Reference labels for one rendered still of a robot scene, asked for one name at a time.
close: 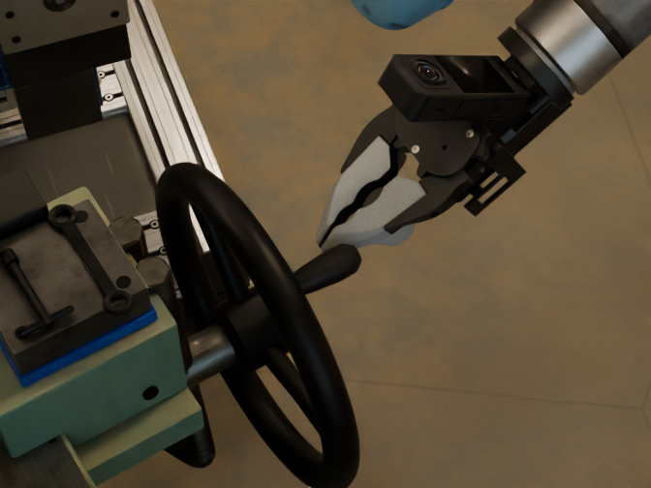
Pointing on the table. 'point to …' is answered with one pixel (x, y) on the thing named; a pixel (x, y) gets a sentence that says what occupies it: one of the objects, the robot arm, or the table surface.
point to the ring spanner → (90, 260)
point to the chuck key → (31, 295)
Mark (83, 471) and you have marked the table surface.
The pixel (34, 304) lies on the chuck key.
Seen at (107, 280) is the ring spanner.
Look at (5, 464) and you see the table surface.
